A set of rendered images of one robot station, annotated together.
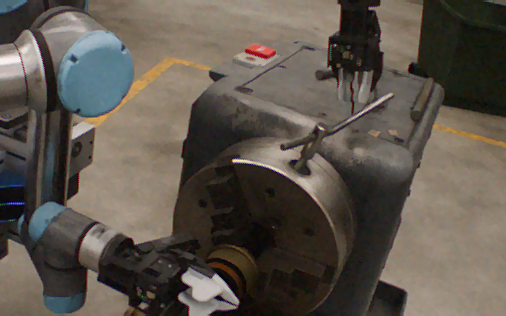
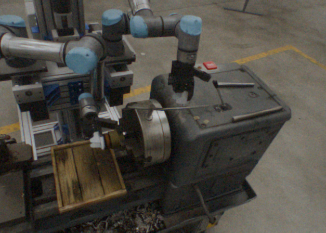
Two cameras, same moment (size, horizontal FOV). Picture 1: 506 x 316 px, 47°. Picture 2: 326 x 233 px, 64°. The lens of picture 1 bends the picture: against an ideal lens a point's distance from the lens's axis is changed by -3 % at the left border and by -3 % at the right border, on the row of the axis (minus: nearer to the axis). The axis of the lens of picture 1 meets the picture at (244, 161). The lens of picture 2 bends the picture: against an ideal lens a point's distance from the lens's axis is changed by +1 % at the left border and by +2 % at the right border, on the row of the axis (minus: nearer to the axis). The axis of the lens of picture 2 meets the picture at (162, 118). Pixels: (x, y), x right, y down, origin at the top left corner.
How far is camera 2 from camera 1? 82 cm
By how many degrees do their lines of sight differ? 37
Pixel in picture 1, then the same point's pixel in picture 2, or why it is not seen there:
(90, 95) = (76, 66)
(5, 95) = (54, 59)
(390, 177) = (185, 137)
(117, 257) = (88, 117)
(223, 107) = (158, 83)
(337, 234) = (146, 145)
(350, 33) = (172, 75)
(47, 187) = (92, 88)
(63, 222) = (83, 100)
